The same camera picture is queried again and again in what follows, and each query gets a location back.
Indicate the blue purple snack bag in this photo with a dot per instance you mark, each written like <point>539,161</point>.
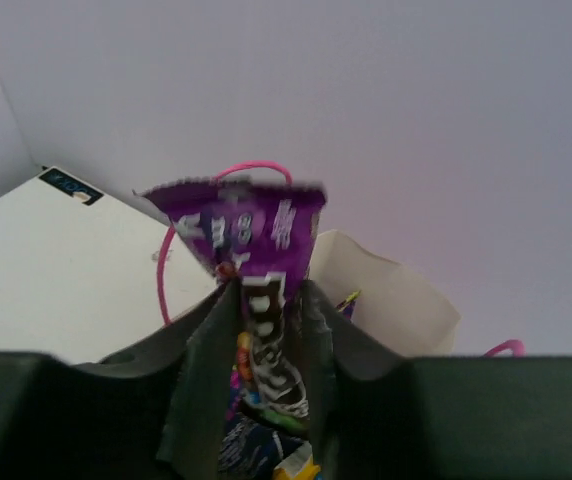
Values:
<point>256,450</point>

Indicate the yellow M&M's packet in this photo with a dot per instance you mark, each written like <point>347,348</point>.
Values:
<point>299,465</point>

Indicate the brown purple M&M's packet front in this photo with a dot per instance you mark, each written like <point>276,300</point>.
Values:
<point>261,280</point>

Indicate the blue table label left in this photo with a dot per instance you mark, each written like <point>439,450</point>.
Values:
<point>71,186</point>

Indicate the beige pink paper bag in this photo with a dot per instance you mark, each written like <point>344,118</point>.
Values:
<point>386,300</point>

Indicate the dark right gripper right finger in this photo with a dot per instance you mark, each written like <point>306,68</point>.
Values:
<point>375,414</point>

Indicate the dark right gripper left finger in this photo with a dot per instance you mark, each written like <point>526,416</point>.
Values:
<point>154,410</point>

